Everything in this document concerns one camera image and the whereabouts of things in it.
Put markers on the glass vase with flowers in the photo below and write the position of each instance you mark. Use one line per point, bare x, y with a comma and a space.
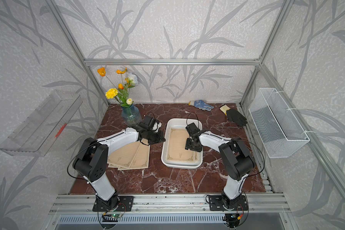
121, 92

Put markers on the stationery sheets in box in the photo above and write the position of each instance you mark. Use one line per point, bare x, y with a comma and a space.
176, 151

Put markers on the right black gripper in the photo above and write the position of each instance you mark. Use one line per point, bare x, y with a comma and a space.
198, 149

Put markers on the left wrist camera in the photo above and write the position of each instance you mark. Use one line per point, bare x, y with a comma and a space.
150, 123

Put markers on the removed stationery sheet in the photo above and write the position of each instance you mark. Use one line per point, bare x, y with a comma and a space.
141, 160
124, 156

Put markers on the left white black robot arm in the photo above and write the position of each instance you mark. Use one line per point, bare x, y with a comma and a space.
91, 161

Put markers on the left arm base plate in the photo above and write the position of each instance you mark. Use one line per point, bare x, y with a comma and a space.
118, 203

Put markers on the clear plastic wall shelf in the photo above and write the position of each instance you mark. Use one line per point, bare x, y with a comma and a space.
36, 135

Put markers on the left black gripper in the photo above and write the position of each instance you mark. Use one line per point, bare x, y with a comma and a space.
159, 140

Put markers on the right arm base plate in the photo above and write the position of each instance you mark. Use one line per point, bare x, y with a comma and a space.
223, 203

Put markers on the white wire mesh basket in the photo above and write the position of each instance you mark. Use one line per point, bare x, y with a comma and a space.
280, 131

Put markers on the aluminium front rail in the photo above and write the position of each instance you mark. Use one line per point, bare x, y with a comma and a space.
172, 203

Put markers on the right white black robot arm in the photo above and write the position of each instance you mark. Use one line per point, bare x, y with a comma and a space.
236, 158

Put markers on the white storage box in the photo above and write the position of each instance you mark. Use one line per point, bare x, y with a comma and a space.
180, 123

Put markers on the blue dotted work glove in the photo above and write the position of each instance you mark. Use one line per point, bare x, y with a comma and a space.
200, 104

